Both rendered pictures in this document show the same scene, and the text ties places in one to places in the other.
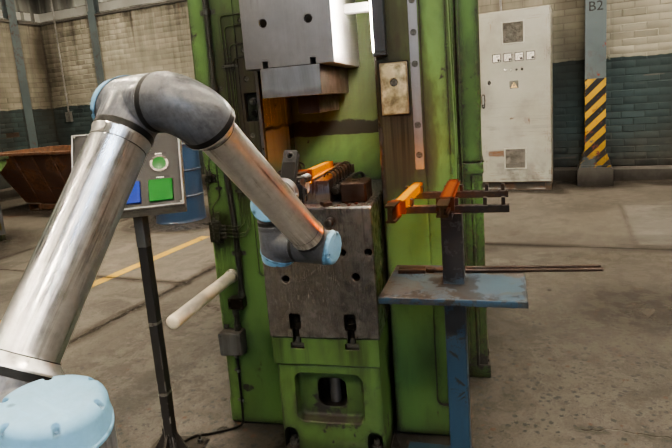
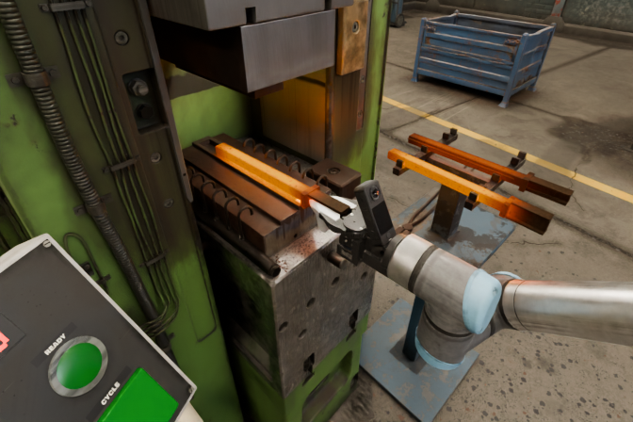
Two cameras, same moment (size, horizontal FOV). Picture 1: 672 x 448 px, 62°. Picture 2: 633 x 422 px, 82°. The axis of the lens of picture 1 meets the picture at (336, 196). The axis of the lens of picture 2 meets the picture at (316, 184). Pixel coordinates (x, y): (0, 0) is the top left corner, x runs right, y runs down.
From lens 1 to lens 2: 1.63 m
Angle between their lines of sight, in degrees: 60
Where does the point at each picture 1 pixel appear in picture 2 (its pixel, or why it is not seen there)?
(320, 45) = not seen: outside the picture
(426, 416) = not seen: hidden behind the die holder
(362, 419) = (343, 374)
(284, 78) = (284, 43)
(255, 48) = not seen: outside the picture
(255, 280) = (193, 352)
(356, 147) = (209, 107)
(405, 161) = (349, 124)
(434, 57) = not seen: outside the picture
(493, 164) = not seen: hidden behind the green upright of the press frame
